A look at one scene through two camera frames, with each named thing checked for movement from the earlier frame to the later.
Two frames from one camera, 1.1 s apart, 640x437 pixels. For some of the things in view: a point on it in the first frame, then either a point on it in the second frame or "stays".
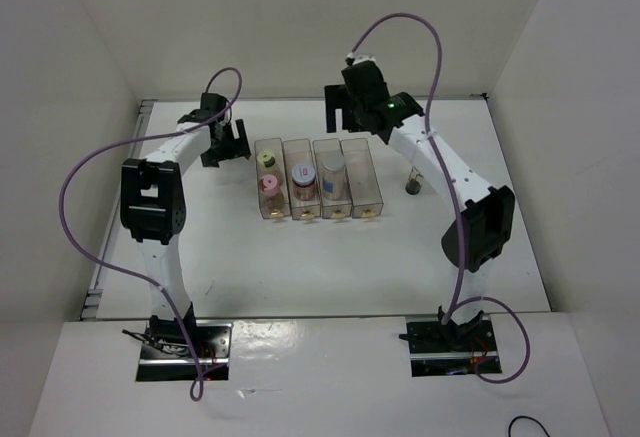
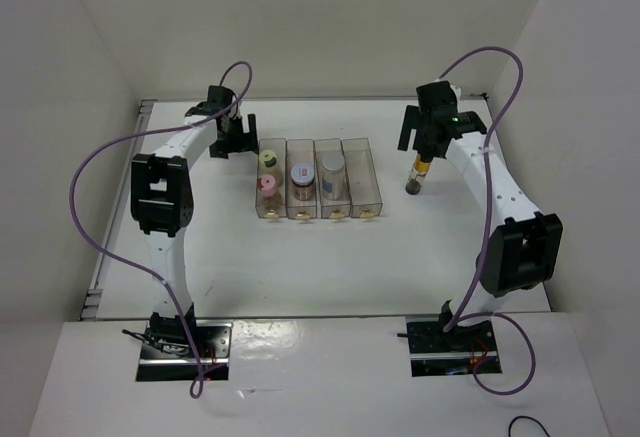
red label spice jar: x=303 y=181 stays
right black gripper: x=337 y=97 -> x=412 y=121
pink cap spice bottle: x=273 y=197 stays
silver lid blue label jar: x=333 y=178 stays
